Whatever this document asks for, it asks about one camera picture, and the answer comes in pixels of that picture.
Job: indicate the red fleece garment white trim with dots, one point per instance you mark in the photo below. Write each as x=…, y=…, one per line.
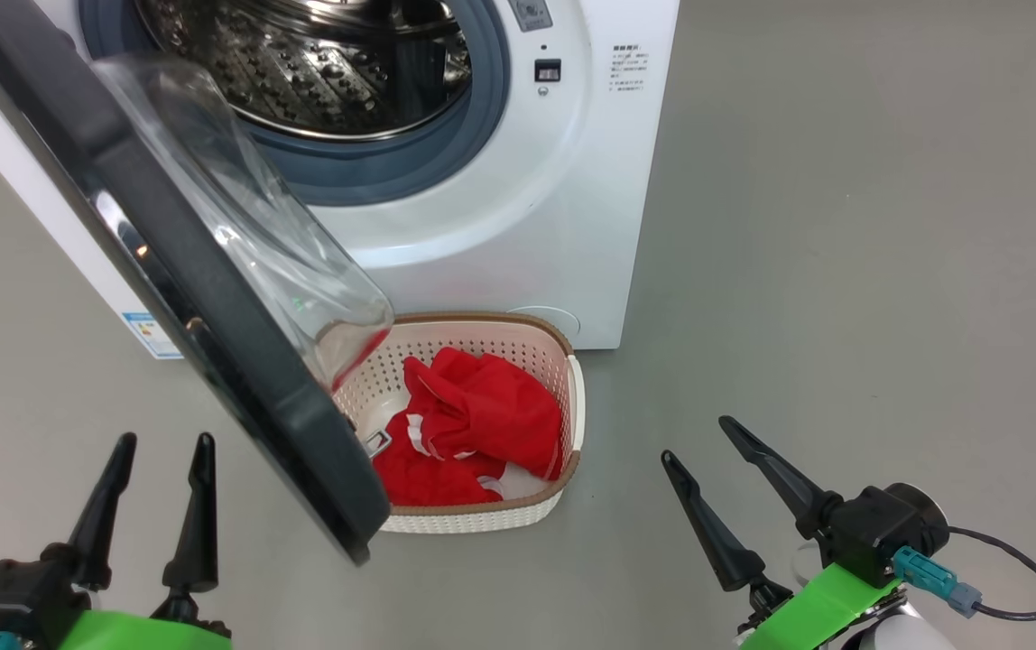
x=428, y=483

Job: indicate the blue energy label sticker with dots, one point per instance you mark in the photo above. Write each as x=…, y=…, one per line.
x=150, y=334

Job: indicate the dark round washer door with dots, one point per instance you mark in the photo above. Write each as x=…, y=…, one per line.
x=211, y=343

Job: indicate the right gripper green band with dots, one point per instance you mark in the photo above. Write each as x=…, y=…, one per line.
x=825, y=609

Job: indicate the white front-load washing machine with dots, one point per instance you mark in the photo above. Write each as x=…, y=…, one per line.
x=536, y=208

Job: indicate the red smooth garment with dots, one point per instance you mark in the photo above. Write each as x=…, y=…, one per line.
x=500, y=406

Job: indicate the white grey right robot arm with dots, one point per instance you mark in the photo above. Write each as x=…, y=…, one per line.
x=888, y=632

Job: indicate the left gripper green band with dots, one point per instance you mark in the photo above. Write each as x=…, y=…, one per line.
x=139, y=632

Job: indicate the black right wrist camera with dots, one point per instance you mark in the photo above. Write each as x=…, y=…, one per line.
x=888, y=528

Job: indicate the white perforated basket brown rim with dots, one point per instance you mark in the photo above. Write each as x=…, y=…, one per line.
x=482, y=519

